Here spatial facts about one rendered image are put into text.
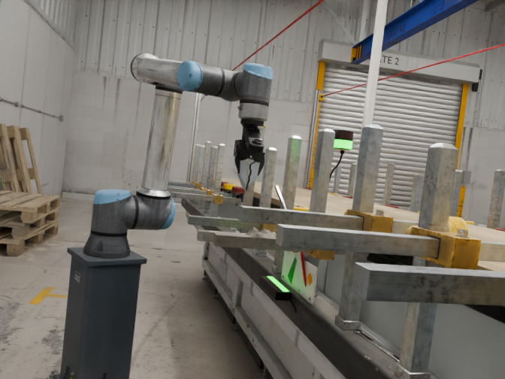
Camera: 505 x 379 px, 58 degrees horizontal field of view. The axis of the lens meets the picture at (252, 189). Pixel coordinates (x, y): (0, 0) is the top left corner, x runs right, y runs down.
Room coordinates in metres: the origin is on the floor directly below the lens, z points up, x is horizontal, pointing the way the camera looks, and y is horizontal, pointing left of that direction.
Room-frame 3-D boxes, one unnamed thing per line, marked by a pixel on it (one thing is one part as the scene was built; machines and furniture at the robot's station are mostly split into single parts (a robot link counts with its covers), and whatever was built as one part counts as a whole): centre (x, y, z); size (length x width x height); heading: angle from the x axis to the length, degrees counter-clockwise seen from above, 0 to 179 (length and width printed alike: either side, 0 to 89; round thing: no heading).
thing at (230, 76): (1.50, 0.10, 1.29); 0.12 x 0.12 x 0.09; 34
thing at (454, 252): (0.78, -0.33, 0.95); 0.14 x 0.06 x 0.05; 15
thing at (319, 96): (4.28, -0.51, 1.25); 0.15 x 0.08 x 1.10; 15
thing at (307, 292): (1.30, -0.16, 0.75); 0.26 x 0.01 x 0.10; 15
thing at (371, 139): (1.04, -0.25, 0.93); 0.04 x 0.04 x 0.48; 15
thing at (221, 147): (2.73, 0.21, 0.91); 0.04 x 0.04 x 0.48; 15
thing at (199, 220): (1.70, 0.01, 0.82); 0.44 x 0.03 x 0.04; 105
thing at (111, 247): (1.94, 0.59, 0.65); 0.19 x 0.19 x 0.10
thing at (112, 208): (1.95, 0.58, 0.79); 0.17 x 0.15 x 0.18; 124
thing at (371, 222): (1.02, -0.26, 0.95); 0.14 x 0.06 x 0.05; 15
